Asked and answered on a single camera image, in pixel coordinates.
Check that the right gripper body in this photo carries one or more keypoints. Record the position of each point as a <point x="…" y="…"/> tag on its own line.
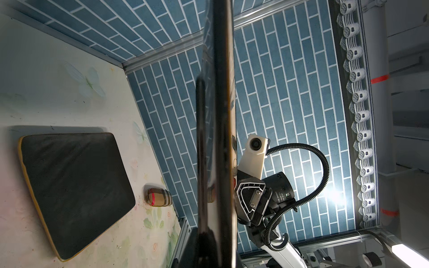
<point x="257" y="199"/>

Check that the floral square plate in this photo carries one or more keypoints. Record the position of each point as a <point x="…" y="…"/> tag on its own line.
<point x="215" y="100"/>

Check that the black square plate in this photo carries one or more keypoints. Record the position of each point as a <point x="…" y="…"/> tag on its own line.
<point x="78" y="184"/>

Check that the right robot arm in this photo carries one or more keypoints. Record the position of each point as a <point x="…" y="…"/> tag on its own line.
<point x="285" y="255"/>

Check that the brown striped cylinder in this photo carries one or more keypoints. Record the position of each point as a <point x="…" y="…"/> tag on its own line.
<point x="157" y="197"/>

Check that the white lace trim strip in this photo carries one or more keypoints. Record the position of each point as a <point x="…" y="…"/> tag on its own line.
<point x="355" y="65"/>

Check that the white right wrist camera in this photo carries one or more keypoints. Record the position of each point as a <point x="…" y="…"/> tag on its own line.
<point x="252" y="160"/>

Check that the aluminium mounting rail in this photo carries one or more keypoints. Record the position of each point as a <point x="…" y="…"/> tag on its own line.
<point x="190" y="253"/>

